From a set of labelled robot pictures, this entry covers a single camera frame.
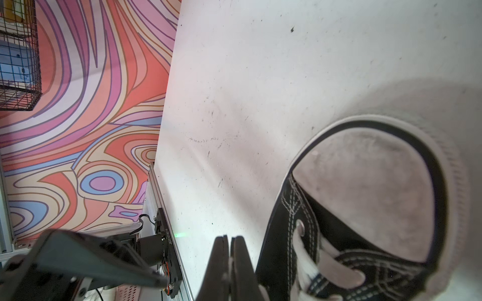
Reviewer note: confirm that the black wire basket left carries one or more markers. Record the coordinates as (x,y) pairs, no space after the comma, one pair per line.
(20,59)

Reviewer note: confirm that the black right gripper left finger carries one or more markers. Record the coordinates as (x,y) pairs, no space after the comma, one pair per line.
(216,281)

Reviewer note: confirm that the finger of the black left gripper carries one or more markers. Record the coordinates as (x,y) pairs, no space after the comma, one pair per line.
(65,265)

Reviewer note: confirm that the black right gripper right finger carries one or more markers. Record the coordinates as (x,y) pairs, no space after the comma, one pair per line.
(243,282)

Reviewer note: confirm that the black sneaker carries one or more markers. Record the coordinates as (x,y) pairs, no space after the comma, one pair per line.
(374,207)

